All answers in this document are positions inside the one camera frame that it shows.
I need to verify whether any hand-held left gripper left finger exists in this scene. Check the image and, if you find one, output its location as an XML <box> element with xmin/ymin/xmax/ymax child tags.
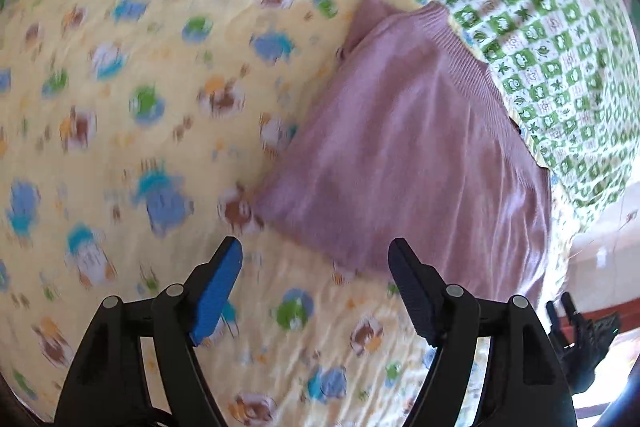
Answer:
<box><xmin>54</xmin><ymin>236</ymin><xmax>244</xmax><ymax>427</ymax></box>

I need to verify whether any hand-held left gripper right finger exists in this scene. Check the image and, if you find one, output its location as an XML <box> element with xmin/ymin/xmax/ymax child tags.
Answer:
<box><xmin>388</xmin><ymin>237</ymin><xmax>577</xmax><ymax>427</ymax></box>

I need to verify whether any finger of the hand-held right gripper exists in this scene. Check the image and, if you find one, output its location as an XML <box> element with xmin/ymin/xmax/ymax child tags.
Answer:
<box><xmin>545</xmin><ymin>300</ymin><xmax>568</xmax><ymax>349</ymax></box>
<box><xmin>561</xmin><ymin>291</ymin><xmax>587</xmax><ymax>333</ymax></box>

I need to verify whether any pink knitted sweater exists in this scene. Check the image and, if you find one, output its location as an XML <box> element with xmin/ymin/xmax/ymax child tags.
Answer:
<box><xmin>252</xmin><ymin>0</ymin><xmax>552</xmax><ymax>308</ymax></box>

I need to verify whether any yellow cartoon animal quilt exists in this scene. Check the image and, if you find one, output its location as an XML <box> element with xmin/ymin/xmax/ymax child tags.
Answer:
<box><xmin>0</xmin><ymin>0</ymin><xmax>571</xmax><ymax>427</ymax></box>

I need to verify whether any green checkered blanket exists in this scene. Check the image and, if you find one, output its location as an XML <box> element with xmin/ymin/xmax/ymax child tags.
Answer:
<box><xmin>320</xmin><ymin>0</ymin><xmax>637</xmax><ymax>228</ymax></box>

